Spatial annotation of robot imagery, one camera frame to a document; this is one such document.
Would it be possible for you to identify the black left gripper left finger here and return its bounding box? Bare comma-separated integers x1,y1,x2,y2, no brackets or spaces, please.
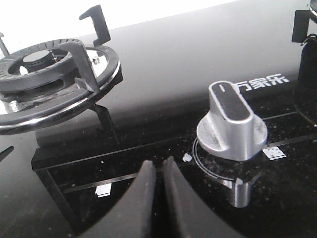
81,160,156,238

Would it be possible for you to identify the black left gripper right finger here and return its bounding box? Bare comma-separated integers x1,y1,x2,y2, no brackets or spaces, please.
162,157,242,238

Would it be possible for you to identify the dark blue cooking pot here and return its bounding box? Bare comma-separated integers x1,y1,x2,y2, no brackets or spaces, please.
294,0,317,126

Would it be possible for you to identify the left black pot support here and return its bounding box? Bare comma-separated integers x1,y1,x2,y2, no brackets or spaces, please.
0,5,123,135

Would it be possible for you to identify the black pot support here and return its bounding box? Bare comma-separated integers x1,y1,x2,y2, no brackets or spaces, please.
292,8,317,46
0,5,123,135

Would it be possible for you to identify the right black pot support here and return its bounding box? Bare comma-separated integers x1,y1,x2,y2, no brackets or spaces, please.
292,8,317,46

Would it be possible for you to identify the silver stove control knob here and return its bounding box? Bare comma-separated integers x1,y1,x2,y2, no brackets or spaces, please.
197,81,267,162

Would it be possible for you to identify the black glass gas stove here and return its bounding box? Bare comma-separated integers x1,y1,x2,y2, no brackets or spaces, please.
0,0,317,238

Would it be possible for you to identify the left gas burner head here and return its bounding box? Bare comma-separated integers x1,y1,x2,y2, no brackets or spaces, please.
0,38,79,92

